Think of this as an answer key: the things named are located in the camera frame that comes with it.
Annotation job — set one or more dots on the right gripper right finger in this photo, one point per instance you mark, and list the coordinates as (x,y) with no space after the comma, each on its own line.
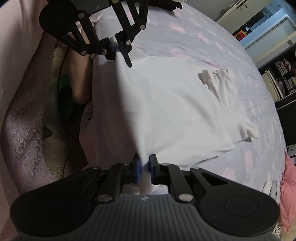
(154,169)

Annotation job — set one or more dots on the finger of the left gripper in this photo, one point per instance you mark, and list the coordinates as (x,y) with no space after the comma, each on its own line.
(104,47)
(125,47)

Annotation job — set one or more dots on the white t-shirt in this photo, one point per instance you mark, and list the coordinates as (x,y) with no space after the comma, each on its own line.
(179,100)

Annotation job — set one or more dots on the pink pillow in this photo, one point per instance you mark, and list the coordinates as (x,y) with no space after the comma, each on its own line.
(287,198)

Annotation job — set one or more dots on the polka dot bed sheet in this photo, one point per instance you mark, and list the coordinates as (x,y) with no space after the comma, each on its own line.
(255,162)

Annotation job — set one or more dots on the white door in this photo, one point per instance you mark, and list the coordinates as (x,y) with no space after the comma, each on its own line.
(248,8)

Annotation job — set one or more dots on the purple fluffy robe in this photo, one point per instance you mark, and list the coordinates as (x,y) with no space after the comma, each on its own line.
(21,134)

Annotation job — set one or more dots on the dark wardrobe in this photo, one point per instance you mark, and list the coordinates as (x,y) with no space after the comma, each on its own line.
(282,70)

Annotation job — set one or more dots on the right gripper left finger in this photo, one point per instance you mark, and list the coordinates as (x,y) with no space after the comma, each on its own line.
(136,168)

